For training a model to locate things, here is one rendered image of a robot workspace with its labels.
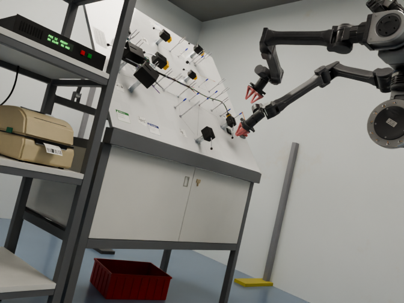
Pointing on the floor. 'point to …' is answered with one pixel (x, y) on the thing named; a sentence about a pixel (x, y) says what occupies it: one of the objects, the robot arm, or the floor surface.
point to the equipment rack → (14, 264)
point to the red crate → (129, 279)
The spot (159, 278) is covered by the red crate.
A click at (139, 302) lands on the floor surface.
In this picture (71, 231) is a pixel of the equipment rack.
